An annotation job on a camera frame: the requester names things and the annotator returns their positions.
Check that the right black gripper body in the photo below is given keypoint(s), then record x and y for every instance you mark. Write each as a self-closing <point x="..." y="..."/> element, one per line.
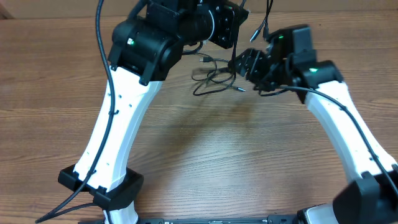
<point x="262" y="71"/>

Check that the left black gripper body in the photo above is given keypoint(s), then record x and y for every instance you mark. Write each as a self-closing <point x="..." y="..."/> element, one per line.
<point x="223" y="19"/>

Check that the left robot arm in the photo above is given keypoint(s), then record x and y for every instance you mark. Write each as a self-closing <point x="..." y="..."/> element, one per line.
<point x="144" y="48"/>

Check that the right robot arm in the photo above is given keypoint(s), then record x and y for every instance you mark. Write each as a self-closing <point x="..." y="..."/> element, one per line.
<point x="290" y="64"/>

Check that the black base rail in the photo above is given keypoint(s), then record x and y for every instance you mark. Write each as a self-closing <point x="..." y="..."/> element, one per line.
<point x="270" y="219"/>

